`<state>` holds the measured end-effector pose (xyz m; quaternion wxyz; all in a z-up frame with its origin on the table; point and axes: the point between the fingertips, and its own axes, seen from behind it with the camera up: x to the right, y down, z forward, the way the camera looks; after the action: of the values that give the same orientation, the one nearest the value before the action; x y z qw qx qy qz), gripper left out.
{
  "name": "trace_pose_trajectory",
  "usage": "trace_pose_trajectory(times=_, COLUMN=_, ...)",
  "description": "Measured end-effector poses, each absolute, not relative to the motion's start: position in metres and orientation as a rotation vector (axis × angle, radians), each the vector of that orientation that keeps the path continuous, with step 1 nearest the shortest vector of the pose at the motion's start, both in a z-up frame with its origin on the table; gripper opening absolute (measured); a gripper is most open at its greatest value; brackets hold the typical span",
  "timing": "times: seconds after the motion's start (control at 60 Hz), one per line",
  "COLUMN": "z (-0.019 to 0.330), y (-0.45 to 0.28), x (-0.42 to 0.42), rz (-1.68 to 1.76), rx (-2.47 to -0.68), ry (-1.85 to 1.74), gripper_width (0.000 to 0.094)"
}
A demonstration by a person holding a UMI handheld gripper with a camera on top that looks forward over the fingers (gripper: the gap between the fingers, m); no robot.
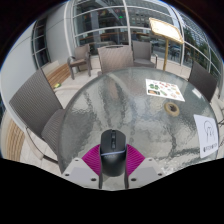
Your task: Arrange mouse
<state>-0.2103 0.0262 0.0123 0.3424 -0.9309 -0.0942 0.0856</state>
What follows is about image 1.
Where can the grey wicker chair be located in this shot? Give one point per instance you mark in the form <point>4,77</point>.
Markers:
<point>201,81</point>
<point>115,59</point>
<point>143,53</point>
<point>81,60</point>
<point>33,103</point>

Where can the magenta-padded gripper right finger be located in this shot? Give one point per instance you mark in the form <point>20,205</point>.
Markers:
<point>135,161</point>

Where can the gold menu lectern stand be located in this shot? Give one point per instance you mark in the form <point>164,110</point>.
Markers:
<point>165,29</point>

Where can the black computer mouse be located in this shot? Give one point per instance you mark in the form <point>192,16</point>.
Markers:
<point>112,156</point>

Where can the wooden slatted bench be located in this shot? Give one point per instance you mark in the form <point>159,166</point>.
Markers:
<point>13,140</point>
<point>58,75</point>

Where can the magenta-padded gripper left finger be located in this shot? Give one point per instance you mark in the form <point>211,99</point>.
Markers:
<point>90,161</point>

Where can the white printed menu card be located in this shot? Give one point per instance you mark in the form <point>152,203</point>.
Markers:
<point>164,89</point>

